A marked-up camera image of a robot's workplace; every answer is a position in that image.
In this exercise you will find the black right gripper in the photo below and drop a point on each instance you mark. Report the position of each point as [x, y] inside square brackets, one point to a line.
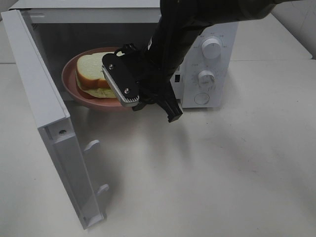
[153, 82]

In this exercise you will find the round door release button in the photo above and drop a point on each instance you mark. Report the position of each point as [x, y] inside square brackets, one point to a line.
[201, 98]

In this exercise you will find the white bread sandwich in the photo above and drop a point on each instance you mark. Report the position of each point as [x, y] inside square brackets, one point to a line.
[90, 77]

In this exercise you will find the pink round plate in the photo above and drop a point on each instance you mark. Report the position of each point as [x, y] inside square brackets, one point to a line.
[70, 84]

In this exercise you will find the white microwave door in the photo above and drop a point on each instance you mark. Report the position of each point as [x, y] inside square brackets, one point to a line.
[52, 117]

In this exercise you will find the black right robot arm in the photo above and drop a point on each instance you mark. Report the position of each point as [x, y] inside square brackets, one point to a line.
[182, 21]

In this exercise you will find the white warning label sticker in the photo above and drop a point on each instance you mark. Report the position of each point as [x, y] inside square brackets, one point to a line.
[178, 75]

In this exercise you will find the white lower microwave knob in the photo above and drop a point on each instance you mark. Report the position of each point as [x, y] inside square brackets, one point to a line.
[206, 78]

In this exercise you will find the white microwave knob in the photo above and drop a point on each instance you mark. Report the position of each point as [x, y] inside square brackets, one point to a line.
[206, 78]
[211, 48]

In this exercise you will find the white upper microwave knob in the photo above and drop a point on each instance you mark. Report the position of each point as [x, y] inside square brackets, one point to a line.
[211, 48]

